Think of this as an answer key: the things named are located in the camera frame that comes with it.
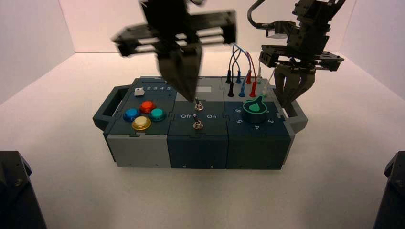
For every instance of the metal toggle switch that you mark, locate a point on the metal toggle switch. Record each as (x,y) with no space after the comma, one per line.
(198,125)
(198,106)

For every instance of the grey display screen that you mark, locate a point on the grey display screen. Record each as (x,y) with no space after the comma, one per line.
(205,89)

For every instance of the yellow push button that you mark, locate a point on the yellow push button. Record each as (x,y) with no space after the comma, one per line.
(141,123)

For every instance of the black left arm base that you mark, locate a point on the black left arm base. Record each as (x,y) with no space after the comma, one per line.
(15,196)

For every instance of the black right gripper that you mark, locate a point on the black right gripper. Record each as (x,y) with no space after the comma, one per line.
(310,44)

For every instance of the blue grey task box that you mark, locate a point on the blue grey task box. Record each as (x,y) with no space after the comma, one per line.
(199,148)

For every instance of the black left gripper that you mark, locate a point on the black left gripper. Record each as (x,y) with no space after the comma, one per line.
(164,22)

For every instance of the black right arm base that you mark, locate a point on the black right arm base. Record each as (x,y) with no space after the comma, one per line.
(392,196)

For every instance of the teal push button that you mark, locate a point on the teal push button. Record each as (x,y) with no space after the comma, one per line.
(157,114)

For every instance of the green rotary knob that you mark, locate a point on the green rotary knob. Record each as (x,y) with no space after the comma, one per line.
(255,110)

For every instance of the white slider knob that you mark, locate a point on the white slider knob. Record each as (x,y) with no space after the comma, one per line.
(139,92)

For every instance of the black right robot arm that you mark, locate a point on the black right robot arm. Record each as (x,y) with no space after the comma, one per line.
(319,11)

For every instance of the blue push button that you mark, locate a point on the blue push button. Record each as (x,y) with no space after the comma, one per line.
(131,114)

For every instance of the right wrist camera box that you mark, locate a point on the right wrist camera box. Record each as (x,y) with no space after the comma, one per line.
(281,30)

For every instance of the red push button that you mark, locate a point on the red push button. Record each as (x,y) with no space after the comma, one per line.
(147,107)

